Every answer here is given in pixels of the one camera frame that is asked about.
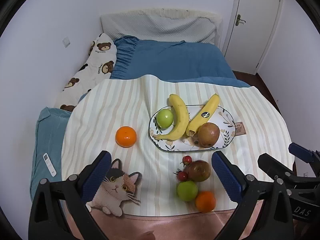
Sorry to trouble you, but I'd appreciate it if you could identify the white door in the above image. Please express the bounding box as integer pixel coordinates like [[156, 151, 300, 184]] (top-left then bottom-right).
[[223, 0, 283, 74]]

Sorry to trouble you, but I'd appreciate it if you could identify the small green apple on plate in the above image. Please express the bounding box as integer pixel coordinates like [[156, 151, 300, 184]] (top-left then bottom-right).
[[156, 109, 174, 129]]

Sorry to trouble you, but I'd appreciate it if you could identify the striped cat blanket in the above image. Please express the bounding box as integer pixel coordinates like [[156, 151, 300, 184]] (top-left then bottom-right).
[[61, 75, 294, 239]]

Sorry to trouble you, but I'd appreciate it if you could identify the brown-red apple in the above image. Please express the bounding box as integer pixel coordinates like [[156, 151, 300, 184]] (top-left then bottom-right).
[[187, 160, 211, 182]]

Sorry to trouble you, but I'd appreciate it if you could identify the white remote control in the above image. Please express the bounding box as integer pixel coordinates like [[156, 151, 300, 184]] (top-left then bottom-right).
[[43, 153, 57, 177]]

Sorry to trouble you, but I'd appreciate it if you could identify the brown blanket label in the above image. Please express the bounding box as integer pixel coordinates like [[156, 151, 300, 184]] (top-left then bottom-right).
[[235, 121, 246, 136]]

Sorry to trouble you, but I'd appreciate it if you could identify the left yellow banana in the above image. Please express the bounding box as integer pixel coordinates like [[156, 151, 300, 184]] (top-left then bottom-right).
[[155, 94, 189, 141]]

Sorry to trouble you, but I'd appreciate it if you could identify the bear print pillow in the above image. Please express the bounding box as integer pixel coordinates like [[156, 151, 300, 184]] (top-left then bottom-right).
[[54, 33, 117, 112]]

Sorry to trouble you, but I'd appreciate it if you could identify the wall switch left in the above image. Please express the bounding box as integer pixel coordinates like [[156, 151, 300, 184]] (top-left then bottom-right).
[[62, 37, 71, 48]]

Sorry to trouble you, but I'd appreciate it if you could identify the right yellow banana with sticker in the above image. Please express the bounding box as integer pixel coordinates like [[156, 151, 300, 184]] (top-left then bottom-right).
[[185, 94, 220, 137]]

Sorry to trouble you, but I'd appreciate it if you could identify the orange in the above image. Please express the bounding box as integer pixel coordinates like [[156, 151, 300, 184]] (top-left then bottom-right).
[[195, 191, 216, 213], [115, 126, 137, 148]]

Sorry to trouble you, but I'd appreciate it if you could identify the red-brown apple on plate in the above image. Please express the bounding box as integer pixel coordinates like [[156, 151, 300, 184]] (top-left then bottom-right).
[[197, 122, 220, 148]]

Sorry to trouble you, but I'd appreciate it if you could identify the cherry tomato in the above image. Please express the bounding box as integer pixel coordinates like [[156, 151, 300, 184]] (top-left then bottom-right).
[[182, 155, 193, 166], [174, 169, 188, 182]]

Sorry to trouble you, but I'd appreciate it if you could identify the blue duvet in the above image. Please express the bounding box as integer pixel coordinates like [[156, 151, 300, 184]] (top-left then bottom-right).
[[111, 36, 249, 88]]

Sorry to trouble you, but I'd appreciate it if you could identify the grey quilted pillow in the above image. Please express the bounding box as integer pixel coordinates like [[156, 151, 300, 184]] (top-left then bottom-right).
[[100, 8, 223, 47]]

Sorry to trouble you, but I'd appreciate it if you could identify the floral oval plate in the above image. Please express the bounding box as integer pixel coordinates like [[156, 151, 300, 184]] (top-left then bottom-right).
[[149, 104, 237, 152]]

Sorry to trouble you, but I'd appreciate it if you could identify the door handle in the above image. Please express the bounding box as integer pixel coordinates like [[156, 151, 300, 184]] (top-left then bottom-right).
[[235, 14, 246, 26]]

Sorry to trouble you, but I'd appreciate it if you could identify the teal pillow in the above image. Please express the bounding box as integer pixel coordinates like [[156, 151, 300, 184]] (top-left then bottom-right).
[[30, 107, 71, 199]]

